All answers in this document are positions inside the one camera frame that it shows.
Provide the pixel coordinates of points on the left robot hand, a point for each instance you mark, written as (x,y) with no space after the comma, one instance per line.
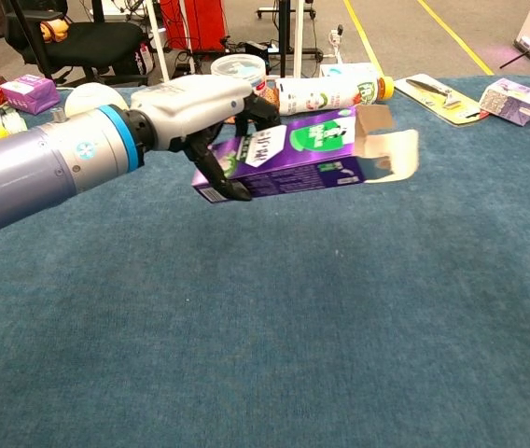
(190,105)

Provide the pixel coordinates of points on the purple toothpaste carton box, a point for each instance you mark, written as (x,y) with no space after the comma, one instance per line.
(311,149)

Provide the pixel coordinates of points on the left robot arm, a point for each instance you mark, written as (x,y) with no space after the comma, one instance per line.
(36,163)

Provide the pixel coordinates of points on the white bottle yellow cap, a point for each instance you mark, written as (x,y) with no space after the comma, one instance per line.
(321,95)

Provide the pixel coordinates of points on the small purple box left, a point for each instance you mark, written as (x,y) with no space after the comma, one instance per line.
(29,93)

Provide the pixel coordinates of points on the small purple white carton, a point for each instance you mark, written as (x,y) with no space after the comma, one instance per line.
(512,102)

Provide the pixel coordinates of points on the clear plastic jar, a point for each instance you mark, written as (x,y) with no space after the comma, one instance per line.
(241,67)

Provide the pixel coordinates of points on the white black printed bag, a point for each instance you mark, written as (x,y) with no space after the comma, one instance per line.
(144,58)

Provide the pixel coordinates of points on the red cabinet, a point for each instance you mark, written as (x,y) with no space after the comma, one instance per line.
(199,23)

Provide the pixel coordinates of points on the white upturned bowl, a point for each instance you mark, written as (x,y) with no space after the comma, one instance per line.
(92,95)

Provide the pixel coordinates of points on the black office chair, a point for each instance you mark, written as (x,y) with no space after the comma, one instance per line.
(92,39)

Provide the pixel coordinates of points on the black wheeled stand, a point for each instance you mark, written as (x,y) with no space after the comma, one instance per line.
(285,32)

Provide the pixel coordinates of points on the razor on yellow card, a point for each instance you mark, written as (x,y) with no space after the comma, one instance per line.
(428,91)

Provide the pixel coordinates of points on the white tissue pack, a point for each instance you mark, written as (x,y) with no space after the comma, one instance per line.
(339,70)

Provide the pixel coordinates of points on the brown yellow plush toy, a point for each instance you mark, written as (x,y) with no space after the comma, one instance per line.
(54,30)

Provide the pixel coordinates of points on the white power strip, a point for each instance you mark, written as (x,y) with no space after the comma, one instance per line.
(336,39)

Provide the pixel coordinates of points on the pale green white brush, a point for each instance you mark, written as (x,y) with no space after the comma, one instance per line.
(15,120)

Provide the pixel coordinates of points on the blue table cloth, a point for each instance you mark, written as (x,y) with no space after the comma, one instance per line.
(265,350)

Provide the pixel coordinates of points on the white metal post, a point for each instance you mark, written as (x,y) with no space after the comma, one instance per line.
(158,42)
(299,37)

